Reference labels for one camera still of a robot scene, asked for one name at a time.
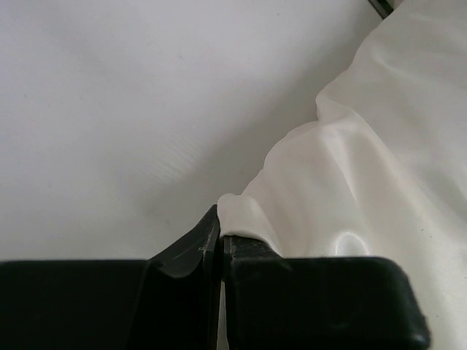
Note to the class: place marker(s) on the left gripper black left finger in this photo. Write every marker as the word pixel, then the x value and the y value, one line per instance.
pixel 170 301

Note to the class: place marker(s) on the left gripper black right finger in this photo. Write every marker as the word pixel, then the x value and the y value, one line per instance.
pixel 273 302

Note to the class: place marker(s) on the cream pillowcase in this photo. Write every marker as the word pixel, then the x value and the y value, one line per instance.
pixel 382 171

